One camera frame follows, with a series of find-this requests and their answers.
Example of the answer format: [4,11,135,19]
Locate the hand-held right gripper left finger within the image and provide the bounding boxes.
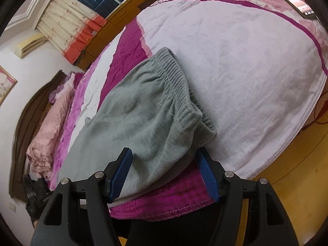
[31,147,134,246]

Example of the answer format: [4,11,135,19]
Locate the wide floral curtain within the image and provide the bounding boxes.
[38,0,107,64]

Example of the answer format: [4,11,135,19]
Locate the striped pink bedspread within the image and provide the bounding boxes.
[49,0,328,222]

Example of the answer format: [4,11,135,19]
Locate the framed wall picture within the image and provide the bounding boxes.
[0,65,18,107]

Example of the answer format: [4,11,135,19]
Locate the pink frilled pillow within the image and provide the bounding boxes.
[26,87,76,180]

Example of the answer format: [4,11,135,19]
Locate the wall air conditioner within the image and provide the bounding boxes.
[14,33,48,58]

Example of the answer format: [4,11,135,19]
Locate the grey pants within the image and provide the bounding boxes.
[58,47,218,200]

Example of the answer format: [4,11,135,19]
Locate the wooden cabinet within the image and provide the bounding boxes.
[77,0,177,69]

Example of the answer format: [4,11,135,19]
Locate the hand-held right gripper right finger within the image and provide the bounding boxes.
[196,147,299,246]

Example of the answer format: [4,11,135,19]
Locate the dark wooden headboard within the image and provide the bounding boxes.
[9,70,67,199]

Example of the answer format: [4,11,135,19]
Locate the purple frilled pillow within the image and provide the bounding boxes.
[50,72,84,103]

